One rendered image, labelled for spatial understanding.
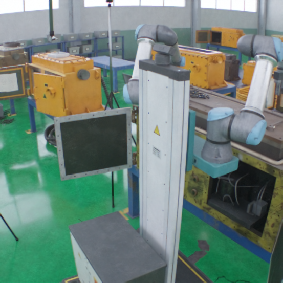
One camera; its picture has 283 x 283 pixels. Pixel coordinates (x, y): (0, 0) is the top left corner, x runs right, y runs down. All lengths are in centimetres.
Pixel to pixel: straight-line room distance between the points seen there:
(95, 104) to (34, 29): 679
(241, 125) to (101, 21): 1086
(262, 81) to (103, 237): 118
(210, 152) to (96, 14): 1071
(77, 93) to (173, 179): 295
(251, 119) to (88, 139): 161
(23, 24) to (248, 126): 989
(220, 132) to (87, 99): 317
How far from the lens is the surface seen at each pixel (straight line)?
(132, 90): 182
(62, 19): 1131
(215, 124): 140
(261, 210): 221
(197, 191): 235
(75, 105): 433
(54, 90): 421
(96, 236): 185
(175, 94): 138
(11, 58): 694
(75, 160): 271
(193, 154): 153
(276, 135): 193
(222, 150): 144
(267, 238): 208
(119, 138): 274
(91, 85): 439
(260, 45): 153
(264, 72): 147
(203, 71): 566
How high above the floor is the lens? 204
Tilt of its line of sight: 23 degrees down
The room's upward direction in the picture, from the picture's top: 1 degrees counter-clockwise
